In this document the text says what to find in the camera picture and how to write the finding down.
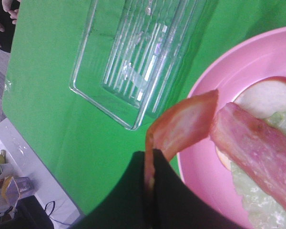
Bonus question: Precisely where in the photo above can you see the white side table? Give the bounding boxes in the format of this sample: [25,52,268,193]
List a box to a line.
[0,118,84,229]

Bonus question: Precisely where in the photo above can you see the pink round plate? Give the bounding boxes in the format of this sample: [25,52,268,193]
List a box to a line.
[177,27,286,229]

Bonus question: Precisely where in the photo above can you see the bystander hand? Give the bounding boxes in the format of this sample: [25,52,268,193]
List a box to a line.
[0,0,21,53]

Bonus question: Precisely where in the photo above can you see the yellow purple small carton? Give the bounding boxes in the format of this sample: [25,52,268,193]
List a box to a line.
[1,177,35,206]

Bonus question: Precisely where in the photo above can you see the left clear plastic tray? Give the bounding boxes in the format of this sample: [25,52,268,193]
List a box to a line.
[69,0,208,130]

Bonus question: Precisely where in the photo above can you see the bread slice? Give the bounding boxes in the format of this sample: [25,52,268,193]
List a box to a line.
[215,77,286,169]

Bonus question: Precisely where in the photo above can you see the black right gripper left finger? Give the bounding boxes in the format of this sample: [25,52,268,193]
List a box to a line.
[73,151,152,229]

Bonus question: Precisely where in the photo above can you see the green lettuce leaf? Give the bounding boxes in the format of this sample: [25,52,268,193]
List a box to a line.
[229,111,286,229]

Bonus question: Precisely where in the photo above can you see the black floor device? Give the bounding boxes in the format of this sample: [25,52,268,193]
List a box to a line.
[0,196,54,229]

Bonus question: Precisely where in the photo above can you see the bacon strip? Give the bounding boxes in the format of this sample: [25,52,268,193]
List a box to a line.
[144,89,218,192]
[210,102,286,211]

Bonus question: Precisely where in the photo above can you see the green tablecloth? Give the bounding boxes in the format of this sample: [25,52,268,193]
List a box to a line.
[2,0,286,214]

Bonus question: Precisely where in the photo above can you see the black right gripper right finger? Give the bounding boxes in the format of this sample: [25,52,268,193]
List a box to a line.
[152,149,242,229]

